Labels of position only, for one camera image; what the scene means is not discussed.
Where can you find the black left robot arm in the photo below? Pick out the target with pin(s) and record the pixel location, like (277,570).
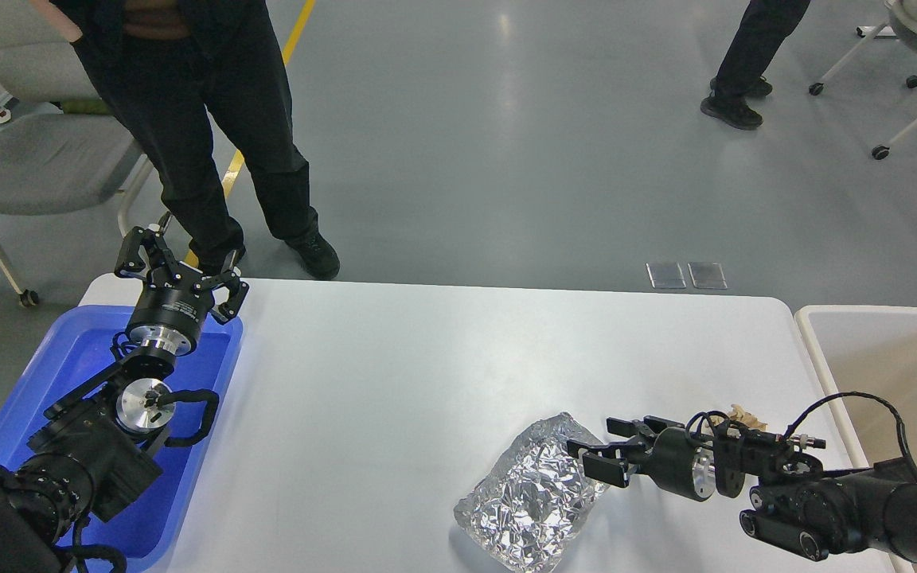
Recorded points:
(96,453)

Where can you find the crumpled beige paper scrap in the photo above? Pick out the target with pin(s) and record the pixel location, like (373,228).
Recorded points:
(737,414)

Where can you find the floor socket plate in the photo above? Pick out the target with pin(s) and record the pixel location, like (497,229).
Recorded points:
(666,275)
(708,276)

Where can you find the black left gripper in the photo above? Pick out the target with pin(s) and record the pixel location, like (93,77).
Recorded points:
(174,305)

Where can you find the aluminium foil bag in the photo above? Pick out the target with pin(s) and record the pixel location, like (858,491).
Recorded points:
(532,504)

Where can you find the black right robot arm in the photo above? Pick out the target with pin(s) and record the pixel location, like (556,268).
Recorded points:
(796,505)

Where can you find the person in black clothes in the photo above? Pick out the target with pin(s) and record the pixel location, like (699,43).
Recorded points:
(171,71)

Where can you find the right floor socket plate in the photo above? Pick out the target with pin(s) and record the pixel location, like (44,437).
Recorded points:
(708,276)

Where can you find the beige plastic bin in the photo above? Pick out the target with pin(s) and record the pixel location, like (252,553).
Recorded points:
(865,350)

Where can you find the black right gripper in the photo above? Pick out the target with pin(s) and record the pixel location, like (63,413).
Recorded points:
(671,460)

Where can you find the left floor socket plate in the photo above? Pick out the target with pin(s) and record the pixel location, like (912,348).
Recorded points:
(666,275)

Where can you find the grey chair left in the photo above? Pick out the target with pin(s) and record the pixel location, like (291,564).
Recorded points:
(55,163)

